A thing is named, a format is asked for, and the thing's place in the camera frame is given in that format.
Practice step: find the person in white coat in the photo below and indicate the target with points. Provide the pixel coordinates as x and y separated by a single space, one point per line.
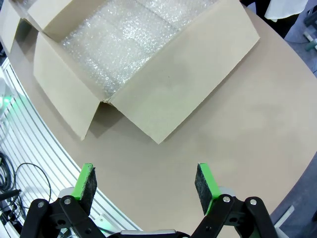
277 10

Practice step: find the open brown cardboard box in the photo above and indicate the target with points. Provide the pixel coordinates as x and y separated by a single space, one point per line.
173 79

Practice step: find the clear bubble wrap sheet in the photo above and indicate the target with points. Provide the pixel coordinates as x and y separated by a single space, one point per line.
119 42

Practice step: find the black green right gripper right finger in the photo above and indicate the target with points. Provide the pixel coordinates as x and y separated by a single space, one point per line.
205 188

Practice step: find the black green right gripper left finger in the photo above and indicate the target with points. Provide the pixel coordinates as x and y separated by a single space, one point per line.
85 188

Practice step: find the ribbed aluminium table frame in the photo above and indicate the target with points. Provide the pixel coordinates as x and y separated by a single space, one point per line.
37 138

